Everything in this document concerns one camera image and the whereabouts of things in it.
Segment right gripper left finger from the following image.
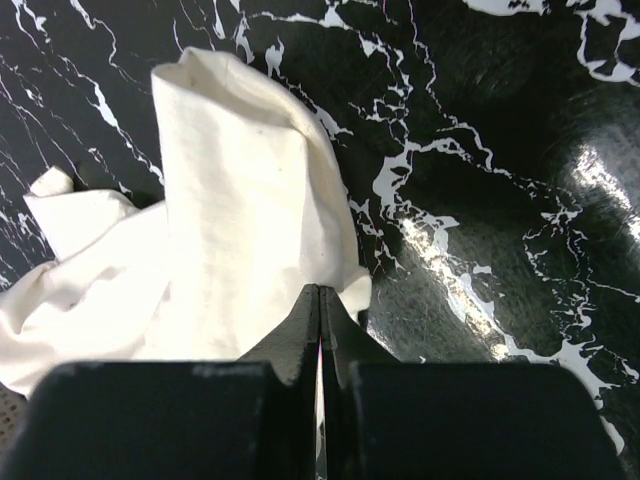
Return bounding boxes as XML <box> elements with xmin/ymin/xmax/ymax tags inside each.
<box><xmin>234</xmin><ymin>285</ymin><xmax>320</xmax><ymax>479</ymax></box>

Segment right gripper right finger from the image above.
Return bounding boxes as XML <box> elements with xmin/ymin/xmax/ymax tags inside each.
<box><xmin>319</xmin><ymin>287</ymin><xmax>399</xmax><ymax>479</ymax></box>

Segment cream white t shirt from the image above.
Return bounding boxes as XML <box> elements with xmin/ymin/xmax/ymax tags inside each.
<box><xmin>1</xmin><ymin>48</ymin><xmax>372</xmax><ymax>396</ymax></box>

